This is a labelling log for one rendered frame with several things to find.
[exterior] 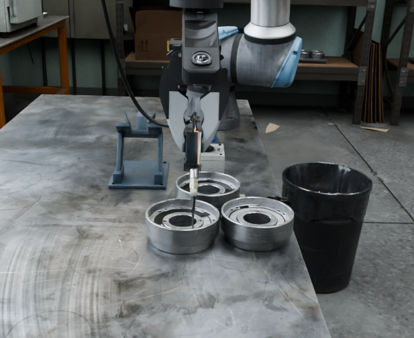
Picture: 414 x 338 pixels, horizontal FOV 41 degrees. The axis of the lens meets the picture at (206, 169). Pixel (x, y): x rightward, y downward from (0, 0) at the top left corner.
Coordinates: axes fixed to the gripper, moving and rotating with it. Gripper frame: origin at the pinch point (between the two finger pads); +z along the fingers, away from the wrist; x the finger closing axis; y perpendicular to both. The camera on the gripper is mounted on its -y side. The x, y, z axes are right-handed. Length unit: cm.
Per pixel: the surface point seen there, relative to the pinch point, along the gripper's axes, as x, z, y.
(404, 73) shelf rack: -162, 52, 341
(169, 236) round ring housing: 2.9, 10.2, -8.5
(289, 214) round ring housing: -14.3, 10.0, -1.6
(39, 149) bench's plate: 31.5, 13.3, 34.9
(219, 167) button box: -5.0, 11.1, 20.2
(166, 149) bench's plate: 5.4, 13.3, 36.7
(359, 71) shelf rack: -128, 52, 341
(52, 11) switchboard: 110, 18, 380
